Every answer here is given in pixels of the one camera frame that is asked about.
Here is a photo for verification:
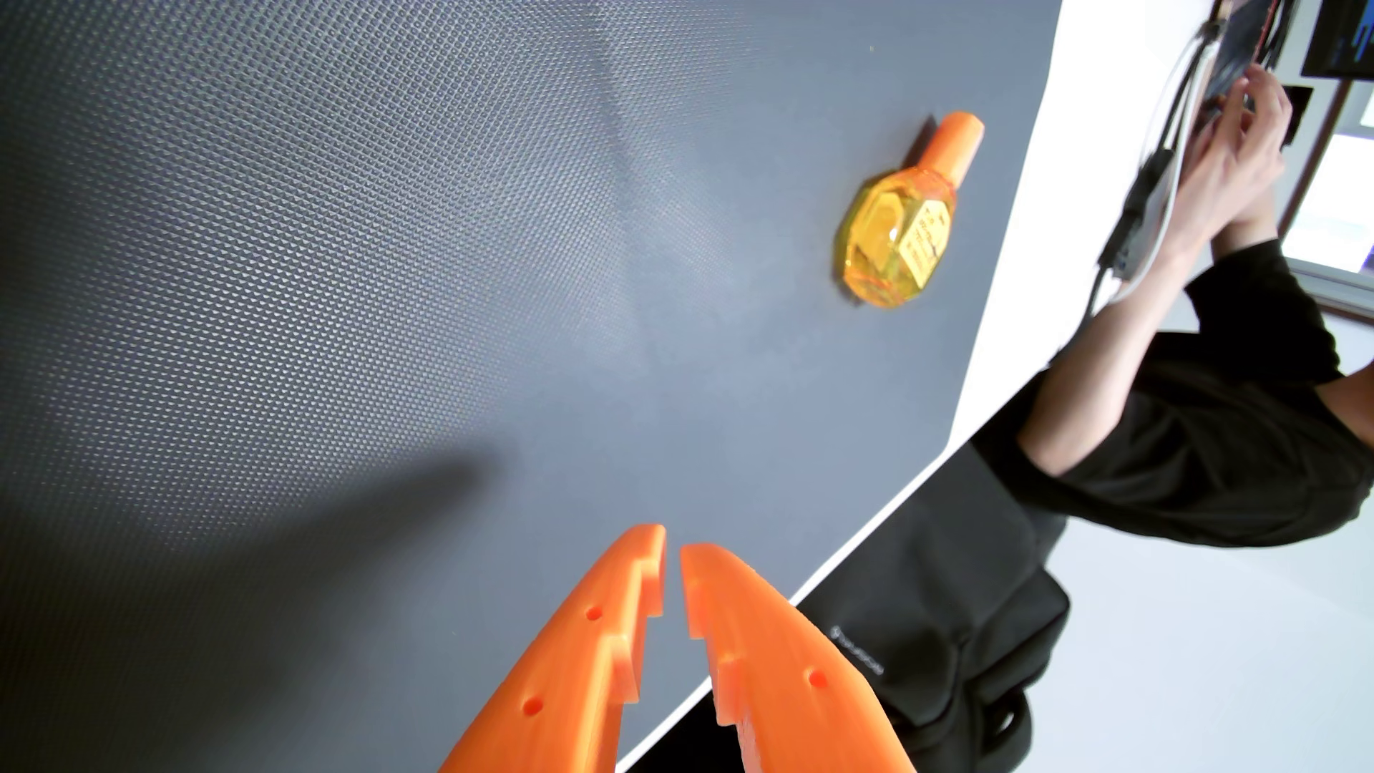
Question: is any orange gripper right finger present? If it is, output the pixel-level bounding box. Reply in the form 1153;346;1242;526
681;543;916;773

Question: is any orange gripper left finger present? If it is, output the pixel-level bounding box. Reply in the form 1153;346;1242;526
440;524;667;773

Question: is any yellow eyedrops bottle orange cap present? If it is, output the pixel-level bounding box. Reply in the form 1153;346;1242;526
835;112;985;311

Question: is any person's hand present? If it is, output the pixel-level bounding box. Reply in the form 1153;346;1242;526
1164;62;1295;259

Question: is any black fabric bag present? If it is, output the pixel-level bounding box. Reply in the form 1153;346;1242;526
799;445;1071;773

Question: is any dark grey textured mat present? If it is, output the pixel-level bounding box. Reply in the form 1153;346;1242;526
0;0;1064;773

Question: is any person's torso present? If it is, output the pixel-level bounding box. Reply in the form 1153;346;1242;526
971;238;1374;549

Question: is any dark monitor screen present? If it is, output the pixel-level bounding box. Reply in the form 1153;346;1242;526
1301;0;1374;82

